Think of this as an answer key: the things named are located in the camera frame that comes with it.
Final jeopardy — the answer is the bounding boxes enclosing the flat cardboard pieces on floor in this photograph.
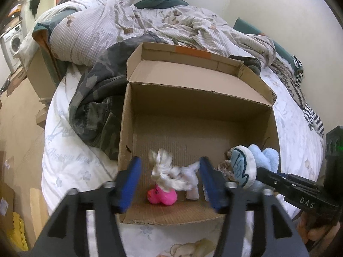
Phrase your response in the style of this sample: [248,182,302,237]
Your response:
[0,181,15,233]

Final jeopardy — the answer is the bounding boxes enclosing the person right hand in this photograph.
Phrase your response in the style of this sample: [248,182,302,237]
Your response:
[296,212,341,253]

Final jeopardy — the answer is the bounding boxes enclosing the white bear print bedsheet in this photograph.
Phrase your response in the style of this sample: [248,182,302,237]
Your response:
[41,63,324,256]

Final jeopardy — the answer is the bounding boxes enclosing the yellow foam mat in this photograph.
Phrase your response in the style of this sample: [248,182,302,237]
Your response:
[7,212,29,252]

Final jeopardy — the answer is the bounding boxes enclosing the open brown cardboard box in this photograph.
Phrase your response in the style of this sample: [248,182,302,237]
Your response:
[118,42,279,226]

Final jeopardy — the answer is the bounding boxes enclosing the teal pillow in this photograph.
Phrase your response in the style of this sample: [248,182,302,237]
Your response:
[232,17,298,73]

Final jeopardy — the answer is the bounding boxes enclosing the pink rubber duck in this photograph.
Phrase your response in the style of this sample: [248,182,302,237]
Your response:
[147,184,177,206]

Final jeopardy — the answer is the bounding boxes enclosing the dark green garment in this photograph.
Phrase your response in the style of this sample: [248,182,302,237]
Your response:
[134,0,189,9]

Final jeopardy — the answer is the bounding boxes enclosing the camouflage jacket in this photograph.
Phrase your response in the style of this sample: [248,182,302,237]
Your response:
[69,31,166,161]

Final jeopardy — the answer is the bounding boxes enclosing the crumpled beige bear duvet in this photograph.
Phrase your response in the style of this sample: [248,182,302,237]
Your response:
[34,0,276,66]

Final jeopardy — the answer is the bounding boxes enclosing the light blue fluffy scrunchie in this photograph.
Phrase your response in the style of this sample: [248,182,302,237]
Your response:
[245,145,279,191]

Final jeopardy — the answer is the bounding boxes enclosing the patterned knit blanket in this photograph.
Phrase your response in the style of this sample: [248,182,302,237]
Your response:
[270,55,306,110]

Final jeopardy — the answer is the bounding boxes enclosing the white washing machine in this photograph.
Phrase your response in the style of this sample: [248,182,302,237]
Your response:
[1,21,24,74]

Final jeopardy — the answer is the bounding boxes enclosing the black hanging garment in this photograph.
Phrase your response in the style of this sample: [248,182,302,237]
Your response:
[29,0,41,16]

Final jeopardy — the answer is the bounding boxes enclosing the black white striped cloth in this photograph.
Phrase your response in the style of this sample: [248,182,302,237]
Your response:
[293,55,324,138]

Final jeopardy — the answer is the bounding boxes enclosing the white blue round plush pad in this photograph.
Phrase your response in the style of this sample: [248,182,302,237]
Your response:
[230,145,257,188]

